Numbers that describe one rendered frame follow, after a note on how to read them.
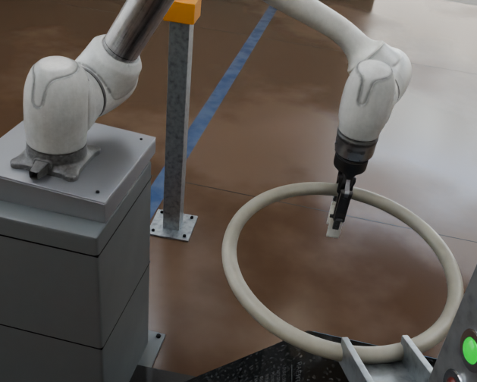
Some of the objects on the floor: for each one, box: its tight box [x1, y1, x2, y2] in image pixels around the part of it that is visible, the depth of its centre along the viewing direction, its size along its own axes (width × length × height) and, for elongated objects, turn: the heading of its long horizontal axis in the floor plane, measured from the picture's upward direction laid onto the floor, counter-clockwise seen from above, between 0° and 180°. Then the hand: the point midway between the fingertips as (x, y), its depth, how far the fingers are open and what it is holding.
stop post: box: [150, 0, 202, 242], centre depth 252 cm, size 20×20×109 cm
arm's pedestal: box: [0, 161, 165, 382], centre depth 186 cm, size 50×50×80 cm
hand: (334, 220), depth 144 cm, fingers closed on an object, 4 cm apart
